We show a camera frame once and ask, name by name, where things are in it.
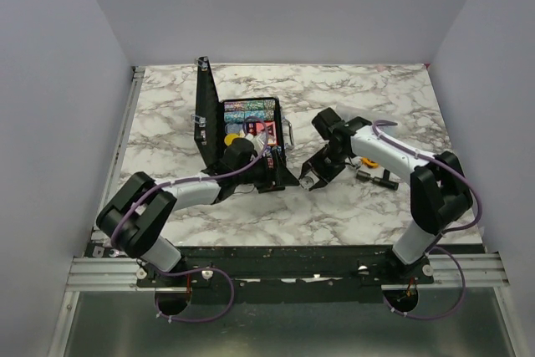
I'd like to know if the aluminium rail frame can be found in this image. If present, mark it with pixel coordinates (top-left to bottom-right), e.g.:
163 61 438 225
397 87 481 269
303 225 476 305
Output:
64 66 511 291

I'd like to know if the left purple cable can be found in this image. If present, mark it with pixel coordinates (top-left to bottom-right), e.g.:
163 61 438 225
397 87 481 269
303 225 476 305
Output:
109 121 269 324

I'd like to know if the black pipe tee fitting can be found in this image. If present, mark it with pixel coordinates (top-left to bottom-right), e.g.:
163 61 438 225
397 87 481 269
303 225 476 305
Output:
373 169 399 191

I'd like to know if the white plastic valve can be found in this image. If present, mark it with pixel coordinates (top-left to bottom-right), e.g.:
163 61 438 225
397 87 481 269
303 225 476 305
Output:
350 158 362 169

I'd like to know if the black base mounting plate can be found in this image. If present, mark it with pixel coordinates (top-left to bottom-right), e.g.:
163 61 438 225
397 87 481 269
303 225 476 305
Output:
137 245 434 304

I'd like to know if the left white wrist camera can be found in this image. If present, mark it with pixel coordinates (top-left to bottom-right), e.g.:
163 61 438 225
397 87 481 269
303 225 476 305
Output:
244 131 267 156

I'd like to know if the clear plastic organizer box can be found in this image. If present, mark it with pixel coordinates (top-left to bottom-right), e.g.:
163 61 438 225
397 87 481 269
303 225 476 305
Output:
334 103 400 125

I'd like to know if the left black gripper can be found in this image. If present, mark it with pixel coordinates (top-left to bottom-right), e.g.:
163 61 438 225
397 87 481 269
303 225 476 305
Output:
235 150 299 194

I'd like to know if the yellow round dealer chip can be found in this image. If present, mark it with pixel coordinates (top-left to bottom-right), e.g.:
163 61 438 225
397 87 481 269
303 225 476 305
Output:
224 133 240 146

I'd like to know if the red playing card deck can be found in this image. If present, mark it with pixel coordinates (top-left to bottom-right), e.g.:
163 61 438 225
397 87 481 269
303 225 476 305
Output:
256 121 278 146

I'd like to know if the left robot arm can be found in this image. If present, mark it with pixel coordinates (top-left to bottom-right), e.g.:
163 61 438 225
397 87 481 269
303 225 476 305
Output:
96 138 299 286

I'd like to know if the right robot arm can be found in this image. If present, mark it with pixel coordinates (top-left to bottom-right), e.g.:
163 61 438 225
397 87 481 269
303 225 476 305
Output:
299 108 473 283

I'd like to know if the white poker chip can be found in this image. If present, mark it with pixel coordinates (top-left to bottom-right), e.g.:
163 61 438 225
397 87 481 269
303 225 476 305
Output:
300 176 314 190

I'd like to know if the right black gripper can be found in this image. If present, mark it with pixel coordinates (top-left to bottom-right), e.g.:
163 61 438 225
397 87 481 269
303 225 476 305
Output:
301 145 349 189

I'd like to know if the black poker chip case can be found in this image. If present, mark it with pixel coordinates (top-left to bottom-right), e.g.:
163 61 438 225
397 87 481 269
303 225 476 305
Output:
191 56 286 174

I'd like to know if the grey metal cylinder part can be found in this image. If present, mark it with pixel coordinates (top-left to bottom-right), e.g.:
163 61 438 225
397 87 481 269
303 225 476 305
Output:
356 171 372 181

